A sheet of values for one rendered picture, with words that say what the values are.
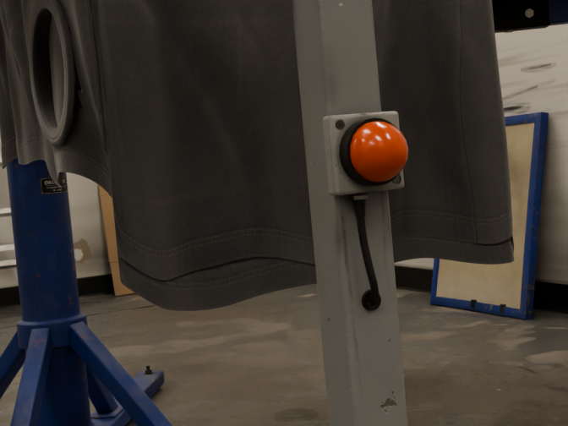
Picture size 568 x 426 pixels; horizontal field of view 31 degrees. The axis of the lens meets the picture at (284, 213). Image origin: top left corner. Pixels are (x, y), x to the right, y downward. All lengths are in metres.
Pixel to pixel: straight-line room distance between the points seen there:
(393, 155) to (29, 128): 0.66
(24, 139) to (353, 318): 0.67
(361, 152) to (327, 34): 0.08
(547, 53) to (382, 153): 3.22
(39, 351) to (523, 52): 2.36
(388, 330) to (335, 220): 0.08
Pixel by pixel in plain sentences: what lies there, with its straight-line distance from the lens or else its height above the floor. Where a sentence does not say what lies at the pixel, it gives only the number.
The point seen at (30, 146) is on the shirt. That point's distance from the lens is 1.20.
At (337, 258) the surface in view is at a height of 0.58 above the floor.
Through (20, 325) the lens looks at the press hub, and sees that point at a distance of 2.24.
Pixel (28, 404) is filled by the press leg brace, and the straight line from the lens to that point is 2.09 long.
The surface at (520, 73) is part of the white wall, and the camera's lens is 3.94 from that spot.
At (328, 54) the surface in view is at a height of 0.71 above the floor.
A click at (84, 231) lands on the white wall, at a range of 5.65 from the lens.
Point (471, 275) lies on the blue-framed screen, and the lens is 4.03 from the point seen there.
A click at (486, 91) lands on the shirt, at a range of 1.06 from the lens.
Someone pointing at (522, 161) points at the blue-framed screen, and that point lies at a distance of 3.84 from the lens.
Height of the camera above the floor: 0.65
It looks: 3 degrees down
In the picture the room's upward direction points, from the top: 5 degrees counter-clockwise
